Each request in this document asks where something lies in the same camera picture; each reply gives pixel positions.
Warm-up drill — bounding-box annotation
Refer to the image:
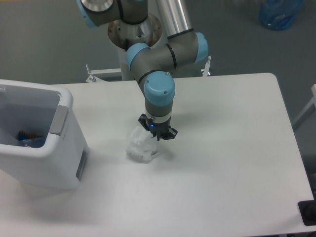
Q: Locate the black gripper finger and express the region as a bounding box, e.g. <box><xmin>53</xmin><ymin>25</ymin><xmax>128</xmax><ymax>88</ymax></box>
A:
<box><xmin>138</xmin><ymin>114</ymin><xmax>151</xmax><ymax>132</ymax></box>
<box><xmin>157</xmin><ymin>127</ymin><xmax>178</xmax><ymax>141</ymax></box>

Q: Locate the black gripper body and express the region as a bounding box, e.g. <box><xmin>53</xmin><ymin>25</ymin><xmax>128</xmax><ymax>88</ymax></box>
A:
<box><xmin>150</xmin><ymin>119</ymin><xmax>171</xmax><ymax>137</ymax></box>

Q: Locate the white paper bag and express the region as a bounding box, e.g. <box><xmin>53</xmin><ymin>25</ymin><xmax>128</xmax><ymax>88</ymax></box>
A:
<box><xmin>125</xmin><ymin>126</ymin><xmax>158</xmax><ymax>163</ymax></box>

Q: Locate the clear plastic water bottle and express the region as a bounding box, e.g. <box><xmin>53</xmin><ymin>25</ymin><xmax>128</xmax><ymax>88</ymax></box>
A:
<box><xmin>16</xmin><ymin>137</ymin><xmax>46</xmax><ymax>148</ymax></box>

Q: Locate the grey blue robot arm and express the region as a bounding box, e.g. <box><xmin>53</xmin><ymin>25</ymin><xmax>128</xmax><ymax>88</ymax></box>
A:
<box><xmin>77</xmin><ymin>0</ymin><xmax>208</xmax><ymax>140</ymax></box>

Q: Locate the white trash can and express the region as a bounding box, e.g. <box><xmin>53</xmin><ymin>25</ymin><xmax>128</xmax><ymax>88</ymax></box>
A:
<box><xmin>0</xmin><ymin>79</ymin><xmax>89</xmax><ymax>189</ymax></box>

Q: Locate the blue snack wrapper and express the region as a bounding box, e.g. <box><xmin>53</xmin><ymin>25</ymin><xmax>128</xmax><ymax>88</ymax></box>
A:
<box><xmin>17</xmin><ymin>130</ymin><xmax>41</xmax><ymax>141</ymax></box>

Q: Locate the black clamp at table corner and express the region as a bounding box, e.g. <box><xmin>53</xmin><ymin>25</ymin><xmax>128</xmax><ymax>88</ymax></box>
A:
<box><xmin>298</xmin><ymin>200</ymin><xmax>316</xmax><ymax>226</ymax></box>

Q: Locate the blue plastic bag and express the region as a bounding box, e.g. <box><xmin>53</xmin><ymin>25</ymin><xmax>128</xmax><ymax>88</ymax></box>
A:
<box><xmin>258</xmin><ymin>0</ymin><xmax>304</xmax><ymax>30</ymax></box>

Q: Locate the white levelling foot bracket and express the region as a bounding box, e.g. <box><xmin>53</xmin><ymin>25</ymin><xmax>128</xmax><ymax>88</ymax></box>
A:
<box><xmin>201</xmin><ymin>55</ymin><xmax>212</xmax><ymax>77</ymax></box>

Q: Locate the white frame at right edge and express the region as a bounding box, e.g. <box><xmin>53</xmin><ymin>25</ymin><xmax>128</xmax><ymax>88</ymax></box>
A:
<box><xmin>292</xmin><ymin>84</ymin><xmax>316</xmax><ymax>131</ymax></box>

